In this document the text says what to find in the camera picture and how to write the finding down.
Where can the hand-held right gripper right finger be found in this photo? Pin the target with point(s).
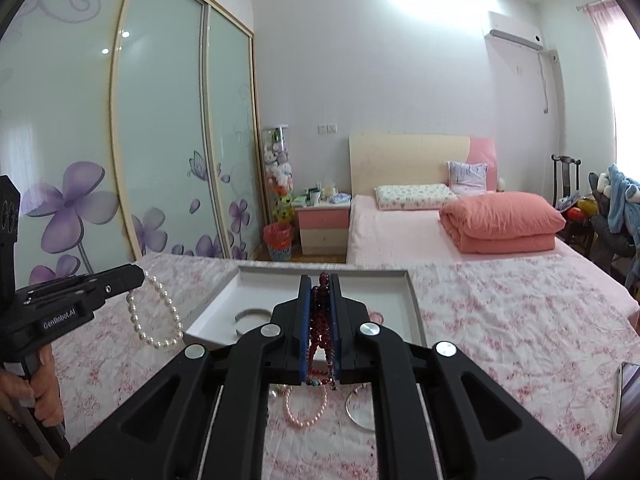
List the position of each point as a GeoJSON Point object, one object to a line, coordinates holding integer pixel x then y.
{"type": "Point", "coordinates": [336, 330]}

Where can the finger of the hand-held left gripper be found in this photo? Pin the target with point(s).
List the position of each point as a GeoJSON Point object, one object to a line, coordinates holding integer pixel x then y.
{"type": "Point", "coordinates": [120, 280]}

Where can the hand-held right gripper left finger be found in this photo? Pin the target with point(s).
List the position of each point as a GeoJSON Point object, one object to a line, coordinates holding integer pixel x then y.
{"type": "Point", "coordinates": [304, 330]}

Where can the grey shallow box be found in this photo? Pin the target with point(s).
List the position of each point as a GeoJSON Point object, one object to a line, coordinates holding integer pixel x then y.
{"type": "Point", "coordinates": [280, 285]}

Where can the person's left hand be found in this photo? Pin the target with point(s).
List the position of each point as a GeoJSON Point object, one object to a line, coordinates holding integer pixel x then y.
{"type": "Point", "coordinates": [45, 390]}

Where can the wide silver cuff bangle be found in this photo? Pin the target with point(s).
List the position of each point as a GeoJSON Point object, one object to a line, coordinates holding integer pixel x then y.
{"type": "Point", "coordinates": [247, 313]}

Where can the bin with red bag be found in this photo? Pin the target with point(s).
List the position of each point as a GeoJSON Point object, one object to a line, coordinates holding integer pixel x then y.
{"type": "Point", "coordinates": [277, 247]}

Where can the pink white nightstand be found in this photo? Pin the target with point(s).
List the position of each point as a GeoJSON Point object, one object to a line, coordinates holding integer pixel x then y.
{"type": "Point", "coordinates": [322, 230]}

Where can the pink sheet bed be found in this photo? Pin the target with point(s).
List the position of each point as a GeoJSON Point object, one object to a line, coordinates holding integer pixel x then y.
{"type": "Point", "coordinates": [400, 235]}

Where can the white floral pillow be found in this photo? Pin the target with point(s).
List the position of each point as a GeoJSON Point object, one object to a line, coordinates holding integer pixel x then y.
{"type": "Point", "coordinates": [410, 196]}

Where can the clear tube of plush toys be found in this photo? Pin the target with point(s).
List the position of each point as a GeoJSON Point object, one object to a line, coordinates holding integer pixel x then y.
{"type": "Point", "coordinates": [277, 170]}

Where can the floral sheet bed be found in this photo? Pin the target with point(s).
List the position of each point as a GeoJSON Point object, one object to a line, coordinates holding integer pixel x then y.
{"type": "Point", "coordinates": [500, 335]}

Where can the floral sliding door wardrobe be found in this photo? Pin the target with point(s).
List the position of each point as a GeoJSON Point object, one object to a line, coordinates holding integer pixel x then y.
{"type": "Point", "coordinates": [160, 110]}

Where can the beige pink headboard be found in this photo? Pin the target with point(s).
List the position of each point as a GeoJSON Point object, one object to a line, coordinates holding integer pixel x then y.
{"type": "Point", "coordinates": [400, 160]}

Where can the folded salmon quilt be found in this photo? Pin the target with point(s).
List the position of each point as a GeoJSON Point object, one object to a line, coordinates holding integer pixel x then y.
{"type": "Point", "coordinates": [500, 220]}

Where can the purple print pillow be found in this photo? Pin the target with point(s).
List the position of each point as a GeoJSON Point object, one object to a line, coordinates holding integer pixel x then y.
{"type": "Point", "coordinates": [467, 177]}

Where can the dark wooden chair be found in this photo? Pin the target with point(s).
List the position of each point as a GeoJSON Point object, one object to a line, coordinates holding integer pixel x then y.
{"type": "Point", "coordinates": [565, 175]}

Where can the orange yellow toy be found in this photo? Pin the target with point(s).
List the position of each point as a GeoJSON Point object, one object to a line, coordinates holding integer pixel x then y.
{"type": "Point", "coordinates": [586, 209]}

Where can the white air conditioner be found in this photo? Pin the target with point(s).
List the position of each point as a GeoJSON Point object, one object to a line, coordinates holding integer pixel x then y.
{"type": "Point", "coordinates": [510, 27]}

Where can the pink curtain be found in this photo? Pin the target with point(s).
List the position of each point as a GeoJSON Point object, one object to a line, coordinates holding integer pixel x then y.
{"type": "Point", "coordinates": [605, 25]}

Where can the white wall socket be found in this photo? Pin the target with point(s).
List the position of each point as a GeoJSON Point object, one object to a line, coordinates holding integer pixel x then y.
{"type": "Point", "coordinates": [327, 127]}

